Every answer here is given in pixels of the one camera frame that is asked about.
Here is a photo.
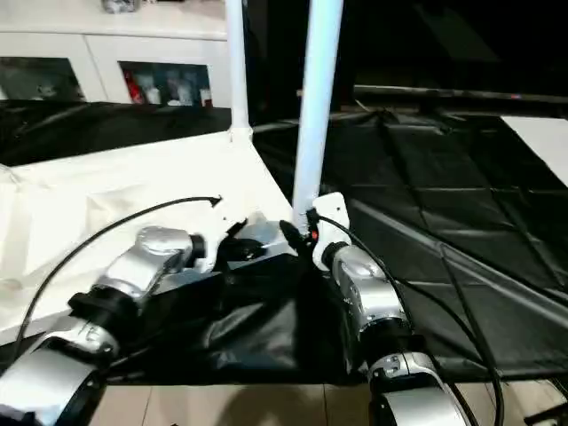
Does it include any white plastic table leg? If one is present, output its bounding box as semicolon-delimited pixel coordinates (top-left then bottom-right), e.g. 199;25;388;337
291;0;345;218
224;0;255;141

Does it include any white plastic table top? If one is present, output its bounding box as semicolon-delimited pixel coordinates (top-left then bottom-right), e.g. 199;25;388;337
0;126;307;345

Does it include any black mat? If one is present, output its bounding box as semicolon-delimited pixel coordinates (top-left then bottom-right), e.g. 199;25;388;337
0;96;568;383

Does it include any white bottle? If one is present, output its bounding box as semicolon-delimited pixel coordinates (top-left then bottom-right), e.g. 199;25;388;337
165;78;184;106

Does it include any red bottle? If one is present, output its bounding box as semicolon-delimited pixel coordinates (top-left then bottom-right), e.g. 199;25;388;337
124;73;141;104

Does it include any white cabinet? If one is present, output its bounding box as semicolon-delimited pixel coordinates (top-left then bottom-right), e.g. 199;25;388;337
0;0;249;106

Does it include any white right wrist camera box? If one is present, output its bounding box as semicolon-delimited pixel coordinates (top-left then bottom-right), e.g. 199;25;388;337
307;192;352;269

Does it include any silver metal rail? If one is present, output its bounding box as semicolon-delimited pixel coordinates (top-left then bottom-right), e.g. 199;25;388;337
355;83;568;106

